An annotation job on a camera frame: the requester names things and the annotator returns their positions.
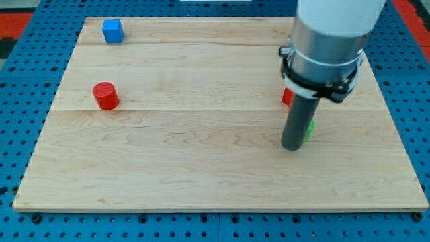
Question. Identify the blue cube block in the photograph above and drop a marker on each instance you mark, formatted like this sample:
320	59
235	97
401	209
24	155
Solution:
113	31

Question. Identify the red cylinder block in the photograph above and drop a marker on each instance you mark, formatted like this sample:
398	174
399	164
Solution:
105	96

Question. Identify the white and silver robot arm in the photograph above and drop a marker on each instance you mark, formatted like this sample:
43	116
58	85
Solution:
323	54

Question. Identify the light wooden board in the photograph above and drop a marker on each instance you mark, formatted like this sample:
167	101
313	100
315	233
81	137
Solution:
198	129

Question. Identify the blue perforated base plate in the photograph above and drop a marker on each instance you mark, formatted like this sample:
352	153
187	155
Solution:
32	73

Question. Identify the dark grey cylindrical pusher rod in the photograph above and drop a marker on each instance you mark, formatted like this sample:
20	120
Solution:
298	121

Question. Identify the red star block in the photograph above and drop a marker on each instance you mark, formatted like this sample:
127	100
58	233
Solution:
288	97

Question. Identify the green circle block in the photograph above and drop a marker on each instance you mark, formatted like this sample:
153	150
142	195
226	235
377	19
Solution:
309	131

